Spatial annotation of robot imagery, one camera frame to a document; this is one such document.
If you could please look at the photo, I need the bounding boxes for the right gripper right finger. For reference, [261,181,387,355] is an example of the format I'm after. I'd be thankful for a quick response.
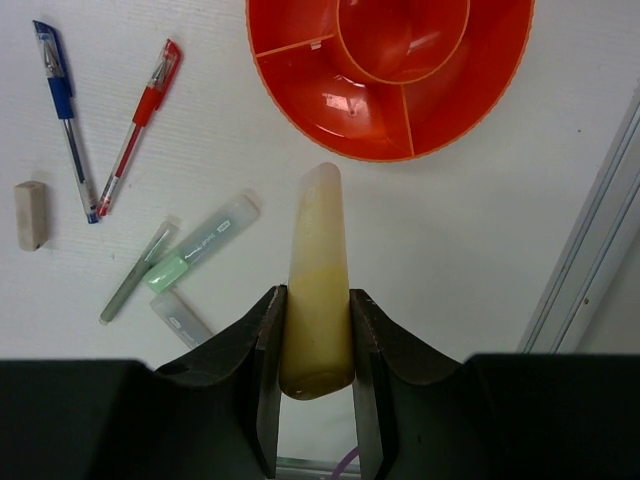
[350,289,473,479]

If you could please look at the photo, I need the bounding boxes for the green highlighter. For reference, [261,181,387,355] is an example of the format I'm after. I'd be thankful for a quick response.
[143,193,260,294]

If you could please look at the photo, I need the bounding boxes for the orange highlighter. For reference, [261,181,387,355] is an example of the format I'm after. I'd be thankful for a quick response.
[150,291,214,349]

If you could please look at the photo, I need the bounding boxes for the grey green pen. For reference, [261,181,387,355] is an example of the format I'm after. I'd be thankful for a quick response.
[99,221,178,325]

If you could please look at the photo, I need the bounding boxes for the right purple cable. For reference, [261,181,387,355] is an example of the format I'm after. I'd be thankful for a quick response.
[327,444,361,480]

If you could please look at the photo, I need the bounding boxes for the white eraser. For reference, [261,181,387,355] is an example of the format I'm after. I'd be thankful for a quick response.
[13,180,49,252]

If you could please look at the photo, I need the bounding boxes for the yellow highlighter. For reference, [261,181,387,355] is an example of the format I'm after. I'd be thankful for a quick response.
[279,163,355,400]

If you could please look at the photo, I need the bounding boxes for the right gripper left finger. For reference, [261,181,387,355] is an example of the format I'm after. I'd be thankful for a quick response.
[157,285,287,479]

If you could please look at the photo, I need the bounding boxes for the aluminium frame rail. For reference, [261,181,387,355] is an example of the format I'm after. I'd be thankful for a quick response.
[518,90,639,354]

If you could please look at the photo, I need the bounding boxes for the red gel pen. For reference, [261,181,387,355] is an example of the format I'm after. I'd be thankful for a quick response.
[97,39,183,217]

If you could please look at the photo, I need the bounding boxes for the blue gel pen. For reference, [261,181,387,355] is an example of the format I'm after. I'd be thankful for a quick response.
[32,20,99,225]

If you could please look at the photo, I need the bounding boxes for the orange round divided container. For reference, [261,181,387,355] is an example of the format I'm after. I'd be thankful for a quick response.
[245,0,535,163]

